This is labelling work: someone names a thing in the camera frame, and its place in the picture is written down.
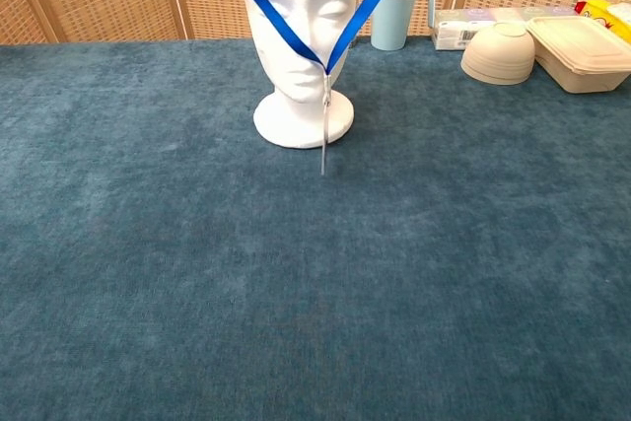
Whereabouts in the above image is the blue lanyard with white badge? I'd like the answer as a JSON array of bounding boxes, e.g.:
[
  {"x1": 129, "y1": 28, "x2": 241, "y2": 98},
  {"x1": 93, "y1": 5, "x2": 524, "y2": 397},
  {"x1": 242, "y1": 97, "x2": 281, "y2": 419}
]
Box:
[{"x1": 212, "y1": 0, "x2": 416, "y2": 176}]

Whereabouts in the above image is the white foam mannequin head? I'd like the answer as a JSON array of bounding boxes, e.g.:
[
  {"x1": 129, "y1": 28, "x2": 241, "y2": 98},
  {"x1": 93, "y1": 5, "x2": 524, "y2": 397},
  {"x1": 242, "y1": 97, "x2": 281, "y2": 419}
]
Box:
[{"x1": 242, "y1": 0, "x2": 360, "y2": 150}]

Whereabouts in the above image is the blue table cloth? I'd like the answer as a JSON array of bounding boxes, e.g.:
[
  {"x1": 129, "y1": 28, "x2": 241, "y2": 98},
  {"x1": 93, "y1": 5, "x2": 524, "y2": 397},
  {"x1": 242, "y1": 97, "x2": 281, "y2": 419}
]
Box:
[{"x1": 0, "y1": 35, "x2": 631, "y2": 421}]

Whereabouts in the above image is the light blue mug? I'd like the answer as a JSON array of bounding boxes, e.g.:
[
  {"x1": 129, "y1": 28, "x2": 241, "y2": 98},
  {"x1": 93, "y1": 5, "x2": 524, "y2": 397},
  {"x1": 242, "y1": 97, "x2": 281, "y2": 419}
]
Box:
[{"x1": 370, "y1": 0, "x2": 437, "y2": 51}]

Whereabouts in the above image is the multicolour tissue packet bundle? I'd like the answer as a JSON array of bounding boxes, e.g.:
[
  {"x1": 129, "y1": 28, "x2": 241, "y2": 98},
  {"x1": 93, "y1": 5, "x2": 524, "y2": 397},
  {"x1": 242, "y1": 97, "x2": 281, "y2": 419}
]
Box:
[{"x1": 431, "y1": 6, "x2": 578, "y2": 51}]

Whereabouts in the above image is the beige upturned bowl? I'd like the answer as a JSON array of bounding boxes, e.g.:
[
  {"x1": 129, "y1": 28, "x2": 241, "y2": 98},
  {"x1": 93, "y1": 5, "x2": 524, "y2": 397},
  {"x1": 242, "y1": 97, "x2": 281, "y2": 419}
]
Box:
[{"x1": 460, "y1": 21, "x2": 536, "y2": 86}]

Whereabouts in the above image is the beige lidded lunch box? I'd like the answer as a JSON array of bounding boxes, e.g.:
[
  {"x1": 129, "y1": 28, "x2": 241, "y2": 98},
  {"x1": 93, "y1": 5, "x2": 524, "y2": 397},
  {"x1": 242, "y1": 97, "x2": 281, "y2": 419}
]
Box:
[{"x1": 525, "y1": 15, "x2": 631, "y2": 95}]

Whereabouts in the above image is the yellow snack package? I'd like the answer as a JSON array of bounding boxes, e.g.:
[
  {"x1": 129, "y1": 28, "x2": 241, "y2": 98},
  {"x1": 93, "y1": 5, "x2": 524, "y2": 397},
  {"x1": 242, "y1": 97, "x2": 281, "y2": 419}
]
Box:
[{"x1": 574, "y1": 0, "x2": 631, "y2": 45}]

